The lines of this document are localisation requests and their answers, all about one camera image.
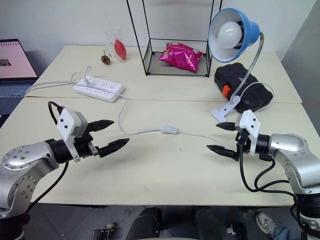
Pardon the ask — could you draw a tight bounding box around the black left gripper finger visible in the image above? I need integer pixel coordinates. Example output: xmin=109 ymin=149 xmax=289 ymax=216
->
xmin=87 ymin=119 xmax=116 ymax=133
xmin=98 ymin=137 xmax=131 ymax=159

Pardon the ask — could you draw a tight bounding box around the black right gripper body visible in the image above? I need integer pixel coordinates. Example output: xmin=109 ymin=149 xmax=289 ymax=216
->
xmin=233 ymin=127 xmax=252 ymax=162

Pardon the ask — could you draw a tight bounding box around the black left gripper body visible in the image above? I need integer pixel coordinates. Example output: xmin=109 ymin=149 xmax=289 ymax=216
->
xmin=74 ymin=122 xmax=101 ymax=160

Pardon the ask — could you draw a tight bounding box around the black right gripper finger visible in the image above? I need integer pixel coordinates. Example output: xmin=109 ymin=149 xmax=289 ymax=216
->
xmin=206 ymin=144 xmax=239 ymax=161
xmin=215 ymin=121 xmax=237 ymax=132

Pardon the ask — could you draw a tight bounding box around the blue clamp desk lamp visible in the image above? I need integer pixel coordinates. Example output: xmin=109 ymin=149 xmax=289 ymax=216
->
xmin=207 ymin=7 xmax=265 ymax=124

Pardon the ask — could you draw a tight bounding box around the white power strip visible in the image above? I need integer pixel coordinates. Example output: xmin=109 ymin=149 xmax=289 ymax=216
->
xmin=79 ymin=75 xmax=125 ymax=93
xmin=72 ymin=84 xmax=120 ymax=104

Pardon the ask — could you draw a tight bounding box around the black case orange latch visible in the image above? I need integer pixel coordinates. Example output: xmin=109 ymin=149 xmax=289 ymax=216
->
xmin=213 ymin=62 xmax=274 ymax=114

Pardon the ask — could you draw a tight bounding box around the small brown round object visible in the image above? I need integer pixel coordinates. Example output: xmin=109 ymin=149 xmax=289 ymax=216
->
xmin=100 ymin=48 xmax=112 ymax=66

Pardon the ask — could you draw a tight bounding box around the red rubber bulb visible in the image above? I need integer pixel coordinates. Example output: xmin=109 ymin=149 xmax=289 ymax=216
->
xmin=113 ymin=37 xmax=129 ymax=62

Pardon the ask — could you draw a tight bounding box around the grey worn shoe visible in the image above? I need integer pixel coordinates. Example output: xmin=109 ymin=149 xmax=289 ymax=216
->
xmin=255 ymin=210 xmax=279 ymax=236

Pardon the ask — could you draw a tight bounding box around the pink snack bag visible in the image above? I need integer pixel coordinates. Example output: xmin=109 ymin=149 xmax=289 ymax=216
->
xmin=157 ymin=42 xmax=204 ymax=74

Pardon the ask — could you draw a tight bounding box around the dark rounded shape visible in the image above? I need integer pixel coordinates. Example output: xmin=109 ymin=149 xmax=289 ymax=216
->
xmin=126 ymin=206 xmax=164 ymax=240

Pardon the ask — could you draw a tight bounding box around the clear glass cup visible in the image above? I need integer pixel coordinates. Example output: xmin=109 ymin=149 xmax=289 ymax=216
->
xmin=104 ymin=28 xmax=122 ymax=58

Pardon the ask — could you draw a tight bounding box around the small black box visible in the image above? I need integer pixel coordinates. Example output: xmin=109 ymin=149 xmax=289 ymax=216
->
xmin=90 ymin=223 xmax=116 ymax=240

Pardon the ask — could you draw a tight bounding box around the white light bulb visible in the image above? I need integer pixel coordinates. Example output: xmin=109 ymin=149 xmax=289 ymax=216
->
xmin=217 ymin=21 xmax=245 ymax=50

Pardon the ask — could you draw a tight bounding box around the blue jeans leg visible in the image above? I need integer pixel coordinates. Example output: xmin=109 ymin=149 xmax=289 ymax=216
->
xmin=269 ymin=225 xmax=302 ymax=240

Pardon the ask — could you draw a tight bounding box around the open laptop pink screen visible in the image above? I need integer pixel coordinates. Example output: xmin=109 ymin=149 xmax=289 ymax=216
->
xmin=0 ymin=38 xmax=39 ymax=116

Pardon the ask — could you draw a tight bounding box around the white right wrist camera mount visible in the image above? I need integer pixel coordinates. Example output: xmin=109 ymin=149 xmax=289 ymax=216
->
xmin=234 ymin=109 xmax=261 ymax=156

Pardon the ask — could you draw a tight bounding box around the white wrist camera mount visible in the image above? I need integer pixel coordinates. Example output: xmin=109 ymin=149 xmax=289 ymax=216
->
xmin=234 ymin=109 xmax=261 ymax=156
xmin=55 ymin=107 xmax=89 ymax=164

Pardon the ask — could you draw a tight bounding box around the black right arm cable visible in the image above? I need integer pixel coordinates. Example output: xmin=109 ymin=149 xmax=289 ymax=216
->
xmin=238 ymin=139 xmax=302 ymax=218

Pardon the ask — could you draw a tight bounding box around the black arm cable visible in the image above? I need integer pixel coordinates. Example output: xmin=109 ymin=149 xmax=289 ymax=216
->
xmin=29 ymin=100 xmax=70 ymax=211
xmin=238 ymin=139 xmax=302 ymax=218

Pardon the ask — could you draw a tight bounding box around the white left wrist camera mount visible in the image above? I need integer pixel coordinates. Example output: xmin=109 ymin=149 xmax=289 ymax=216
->
xmin=55 ymin=107 xmax=89 ymax=164

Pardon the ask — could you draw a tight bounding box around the white cord with switch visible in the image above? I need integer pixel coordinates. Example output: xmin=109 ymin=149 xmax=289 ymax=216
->
xmin=117 ymin=81 xmax=275 ymax=142

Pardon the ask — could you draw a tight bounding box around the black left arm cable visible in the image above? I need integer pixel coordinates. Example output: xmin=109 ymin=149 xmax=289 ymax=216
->
xmin=29 ymin=100 xmax=70 ymax=211

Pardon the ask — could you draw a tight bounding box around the white inline cord switch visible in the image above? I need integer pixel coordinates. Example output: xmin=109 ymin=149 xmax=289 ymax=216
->
xmin=159 ymin=125 xmax=179 ymax=135

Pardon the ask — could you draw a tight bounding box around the white power strip cable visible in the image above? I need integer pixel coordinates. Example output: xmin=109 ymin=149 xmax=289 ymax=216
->
xmin=24 ymin=65 xmax=106 ymax=99

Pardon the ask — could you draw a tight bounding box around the black wire frame shelf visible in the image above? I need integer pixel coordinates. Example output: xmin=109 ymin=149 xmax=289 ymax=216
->
xmin=125 ymin=0 xmax=223 ymax=79

